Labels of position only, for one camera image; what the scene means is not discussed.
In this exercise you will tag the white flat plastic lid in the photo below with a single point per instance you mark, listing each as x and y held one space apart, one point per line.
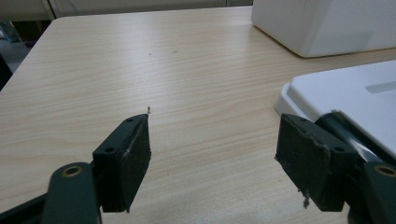
345 93

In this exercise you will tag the white box-shaped appliance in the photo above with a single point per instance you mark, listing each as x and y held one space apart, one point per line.
327 25

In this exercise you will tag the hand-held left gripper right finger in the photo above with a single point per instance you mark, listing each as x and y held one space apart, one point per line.
311 165

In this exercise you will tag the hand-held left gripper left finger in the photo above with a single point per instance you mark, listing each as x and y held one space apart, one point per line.
124 168

